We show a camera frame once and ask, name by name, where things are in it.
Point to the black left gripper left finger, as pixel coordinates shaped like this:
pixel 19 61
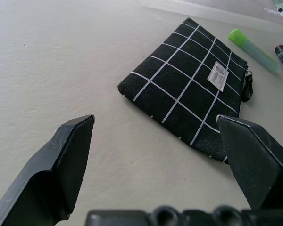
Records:
pixel 44 174

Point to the green highlighter pen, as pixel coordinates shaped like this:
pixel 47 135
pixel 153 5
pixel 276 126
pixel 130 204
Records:
pixel 252 50

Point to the black grid-pattern pouch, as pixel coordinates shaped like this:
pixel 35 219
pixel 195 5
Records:
pixel 186 94

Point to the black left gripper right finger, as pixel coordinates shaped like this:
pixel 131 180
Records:
pixel 252 164

